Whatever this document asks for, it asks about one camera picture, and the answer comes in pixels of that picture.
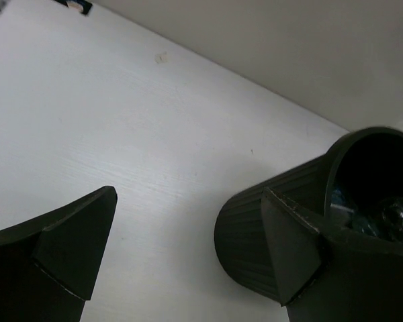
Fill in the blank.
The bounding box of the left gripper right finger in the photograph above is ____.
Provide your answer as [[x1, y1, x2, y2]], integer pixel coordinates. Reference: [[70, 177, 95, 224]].
[[261, 189, 403, 321]]

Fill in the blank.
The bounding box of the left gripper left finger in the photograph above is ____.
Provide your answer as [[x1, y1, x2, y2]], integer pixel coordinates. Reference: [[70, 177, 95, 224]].
[[0, 186, 118, 321]]

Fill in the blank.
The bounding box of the black ribbed plastic bin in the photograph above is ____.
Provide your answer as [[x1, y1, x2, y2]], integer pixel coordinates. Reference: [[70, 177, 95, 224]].
[[214, 127, 403, 301]]

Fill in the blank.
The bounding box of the left black table label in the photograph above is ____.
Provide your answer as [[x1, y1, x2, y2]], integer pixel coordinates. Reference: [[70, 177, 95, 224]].
[[55, 0, 93, 16]]

